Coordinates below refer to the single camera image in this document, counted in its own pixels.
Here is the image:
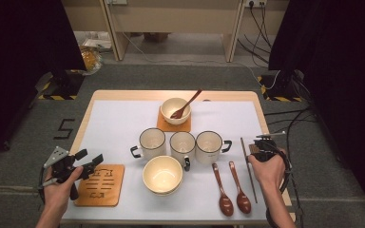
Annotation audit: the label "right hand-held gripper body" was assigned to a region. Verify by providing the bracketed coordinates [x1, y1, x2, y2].
[254, 131, 287, 163]

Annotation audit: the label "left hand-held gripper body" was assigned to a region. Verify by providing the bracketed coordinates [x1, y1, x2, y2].
[43, 145, 88, 201]

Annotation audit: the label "single thin wooden chopstick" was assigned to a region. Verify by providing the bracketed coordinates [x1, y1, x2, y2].
[240, 137, 259, 204]

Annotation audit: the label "carved wooden coaster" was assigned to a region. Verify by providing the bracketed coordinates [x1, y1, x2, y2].
[73, 163, 125, 208]
[156, 107, 192, 133]

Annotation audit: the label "dark wooden spoon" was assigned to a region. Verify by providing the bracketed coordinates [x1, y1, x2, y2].
[228, 161, 252, 215]
[211, 162, 235, 218]
[170, 88, 203, 120]

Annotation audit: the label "cream ceramic bowl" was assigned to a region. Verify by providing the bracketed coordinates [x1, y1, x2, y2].
[142, 155, 183, 195]
[146, 184, 182, 197]
[160, 97, 192, 125]

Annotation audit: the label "person's right hand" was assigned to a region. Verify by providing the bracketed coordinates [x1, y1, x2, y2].
[248, 150, 288, 192]

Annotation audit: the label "person's left hand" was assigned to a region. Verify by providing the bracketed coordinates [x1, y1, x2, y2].
[43, 166, 85, 212]

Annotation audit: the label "white table mat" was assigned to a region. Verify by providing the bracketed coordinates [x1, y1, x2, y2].
[61, 100, 270, 222]

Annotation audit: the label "white mug with black rim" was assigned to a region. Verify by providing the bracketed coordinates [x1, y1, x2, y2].
[195, 130, 233, 165]
[130, 127, 167, 161]
[169, 130, 197, 172]

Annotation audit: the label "yellow black hazard tape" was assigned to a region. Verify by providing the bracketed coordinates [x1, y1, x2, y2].
[257, 75, 303, 104]
[37, 71, 79, 102]

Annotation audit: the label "black stand base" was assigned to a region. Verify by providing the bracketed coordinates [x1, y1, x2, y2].
[260, 69, 302, 99]
[50, 67, 85, 98]

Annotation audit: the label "yellow plastic bag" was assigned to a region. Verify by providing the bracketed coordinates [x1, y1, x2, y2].
[79, 46, 104, 76]

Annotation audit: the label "black curtain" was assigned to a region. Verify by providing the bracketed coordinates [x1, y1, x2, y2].
[267, 0, 365, 224]
[0, 0, 87, 163]

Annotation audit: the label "white papers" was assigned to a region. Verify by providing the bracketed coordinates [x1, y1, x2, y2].
[82, 37, 113, 51]

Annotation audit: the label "beige wooden desk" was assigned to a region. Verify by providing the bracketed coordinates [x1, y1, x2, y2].
[99, 0, 247, 64]

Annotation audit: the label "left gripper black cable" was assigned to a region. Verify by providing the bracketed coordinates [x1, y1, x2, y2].
[37, 167, 60, 203]

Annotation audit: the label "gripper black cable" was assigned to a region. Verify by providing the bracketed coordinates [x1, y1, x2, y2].
[37, 167, 60, 203]
[265, 148, 296, 228]

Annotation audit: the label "black floor cable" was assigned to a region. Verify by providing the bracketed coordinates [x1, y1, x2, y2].
[285, 108, 312, 207]
[267, 115, 317, 126]

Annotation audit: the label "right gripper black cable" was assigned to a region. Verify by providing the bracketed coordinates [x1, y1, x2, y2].
[265, 148, 296, 228]

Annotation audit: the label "black power cable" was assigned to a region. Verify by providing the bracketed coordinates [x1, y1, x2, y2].
[248, 2, 273, 49]
[237, 37, 270, 65]

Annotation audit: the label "white floor cable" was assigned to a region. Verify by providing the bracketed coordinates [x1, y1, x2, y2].
[120, 30, 282, 91]

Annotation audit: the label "white wall socket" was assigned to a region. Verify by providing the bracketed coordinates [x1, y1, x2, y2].
[244, 0, 268, 8]

